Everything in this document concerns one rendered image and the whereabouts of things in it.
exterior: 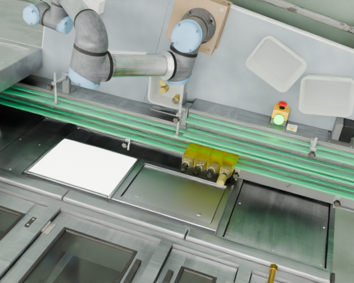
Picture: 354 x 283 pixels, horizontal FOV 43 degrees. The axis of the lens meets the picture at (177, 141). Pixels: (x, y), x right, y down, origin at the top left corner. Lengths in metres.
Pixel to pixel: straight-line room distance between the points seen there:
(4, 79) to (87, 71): 0.78
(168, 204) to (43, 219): 0.52
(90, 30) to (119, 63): 0.18
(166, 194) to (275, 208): 0.50
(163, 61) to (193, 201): 0.63
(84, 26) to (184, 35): 0.41
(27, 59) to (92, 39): 0.91
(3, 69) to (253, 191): 1.31
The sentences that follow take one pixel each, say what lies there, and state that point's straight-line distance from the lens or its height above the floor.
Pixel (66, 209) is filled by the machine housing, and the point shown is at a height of 1.43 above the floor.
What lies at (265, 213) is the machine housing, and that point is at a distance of 2.07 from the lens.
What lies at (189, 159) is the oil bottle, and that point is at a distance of 1.99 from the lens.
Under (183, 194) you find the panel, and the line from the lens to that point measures 2.02.
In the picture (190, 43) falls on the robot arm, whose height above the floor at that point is 1.07.
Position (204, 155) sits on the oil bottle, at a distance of 2.01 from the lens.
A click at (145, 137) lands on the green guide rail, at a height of 0.92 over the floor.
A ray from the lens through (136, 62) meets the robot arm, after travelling 1.71.
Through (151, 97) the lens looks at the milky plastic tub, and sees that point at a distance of 2.22.
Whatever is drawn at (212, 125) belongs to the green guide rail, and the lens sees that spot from 2.03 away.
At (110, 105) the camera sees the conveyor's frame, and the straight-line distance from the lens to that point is 2.28.
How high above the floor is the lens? 2.69
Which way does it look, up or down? 55 degrees down
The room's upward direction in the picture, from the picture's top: 146 degrees counter-clockwise
